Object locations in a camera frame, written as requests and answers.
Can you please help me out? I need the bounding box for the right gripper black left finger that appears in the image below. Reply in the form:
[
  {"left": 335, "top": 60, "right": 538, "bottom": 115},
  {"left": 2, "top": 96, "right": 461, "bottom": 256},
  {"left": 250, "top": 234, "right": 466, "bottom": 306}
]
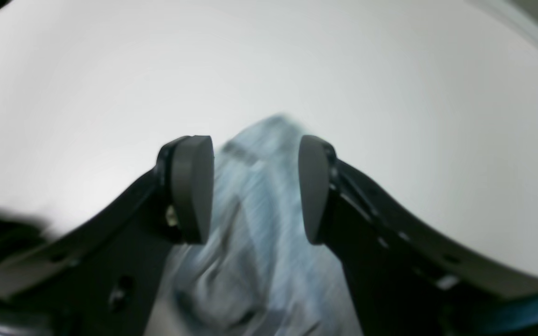
[{"left": 0, "top": 136, "right": 215, "bottom": 336}]

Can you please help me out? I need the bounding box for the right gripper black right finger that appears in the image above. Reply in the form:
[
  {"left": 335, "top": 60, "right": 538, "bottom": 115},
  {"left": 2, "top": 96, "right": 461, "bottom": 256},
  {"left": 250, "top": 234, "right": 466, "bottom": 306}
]
[{"left": 297, "top": 135, "right": 538, "bottom": 336}]

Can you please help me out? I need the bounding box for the grey T-shirt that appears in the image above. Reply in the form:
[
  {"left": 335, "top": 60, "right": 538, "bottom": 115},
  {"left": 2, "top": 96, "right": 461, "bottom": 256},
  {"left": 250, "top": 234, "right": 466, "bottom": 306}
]
[{"left": 145, "top": 114, "right": 362, "bottom": 336}]

